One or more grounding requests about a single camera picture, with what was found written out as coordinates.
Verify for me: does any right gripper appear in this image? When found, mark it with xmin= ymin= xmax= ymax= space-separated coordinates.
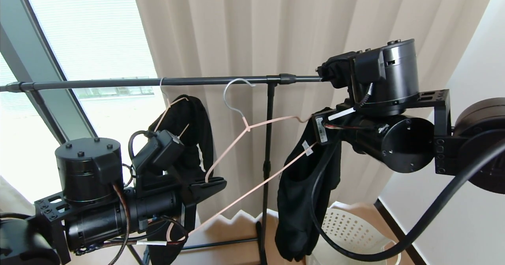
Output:
xmin=312 ymin=109 xmax=435 ymax=174

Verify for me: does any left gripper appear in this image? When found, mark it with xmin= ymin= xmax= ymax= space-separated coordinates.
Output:
xmin=65 ymin=174 xmax=198 ymax=253

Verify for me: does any black knitted garment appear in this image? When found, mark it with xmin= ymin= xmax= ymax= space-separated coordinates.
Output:
xmin=146 ymin=95 xmax=215 ymax=265

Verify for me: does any pink clothes hanger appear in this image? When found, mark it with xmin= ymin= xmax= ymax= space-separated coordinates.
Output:
xmin=153 ymin=78 xmax=190 ymax=139
xmin=166 ymin=78 xmax=318 ymax=244

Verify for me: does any white laundry basket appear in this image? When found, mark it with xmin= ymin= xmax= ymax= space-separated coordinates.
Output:
xmin=306 ymin=201 xmax=402 ymax=265

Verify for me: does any black clothes rack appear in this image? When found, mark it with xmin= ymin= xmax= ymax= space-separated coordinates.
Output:
xmin=0 ymin=74 xmax=328 ymax=265

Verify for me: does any window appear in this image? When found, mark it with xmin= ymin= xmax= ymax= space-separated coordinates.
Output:
xmin=0 ymin=0 xmax=166 ymax=202

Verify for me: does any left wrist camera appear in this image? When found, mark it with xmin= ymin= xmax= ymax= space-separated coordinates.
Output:
xmin=131 ymin=130 xmax=185 ymax=175

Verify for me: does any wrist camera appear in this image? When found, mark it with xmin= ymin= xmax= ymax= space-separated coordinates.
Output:
xmin=131 ymin=130 xmax=185 ymax=175
xmin=317 ymin=51 xmax=357 ymax=89

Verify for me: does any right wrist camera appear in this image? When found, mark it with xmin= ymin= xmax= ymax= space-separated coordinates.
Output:
xmin=317 ymin=51 xmax=357 ymax=89

